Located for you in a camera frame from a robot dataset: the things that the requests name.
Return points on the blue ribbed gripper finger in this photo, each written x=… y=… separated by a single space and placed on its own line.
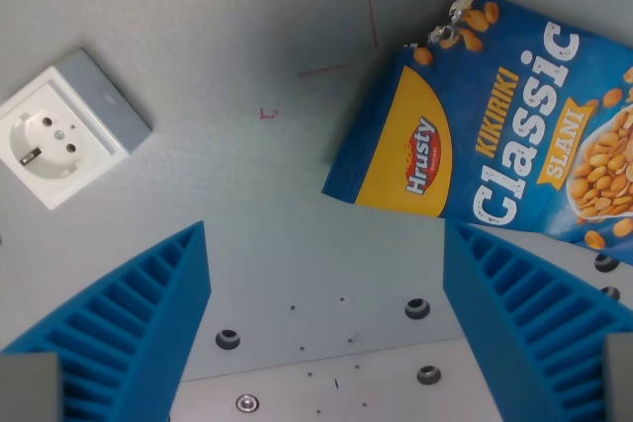
x=539 y=323
x=118 y=323

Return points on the white electrical wall socket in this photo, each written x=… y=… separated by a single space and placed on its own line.
x=64 y=135

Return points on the silver round-head screw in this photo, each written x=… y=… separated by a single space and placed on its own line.
x=246 y=402

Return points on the grey metal base plate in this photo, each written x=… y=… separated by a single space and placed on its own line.
x=341 y=387

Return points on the blue Hrusty peanut bag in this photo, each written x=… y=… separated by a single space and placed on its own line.
x=499 y=135

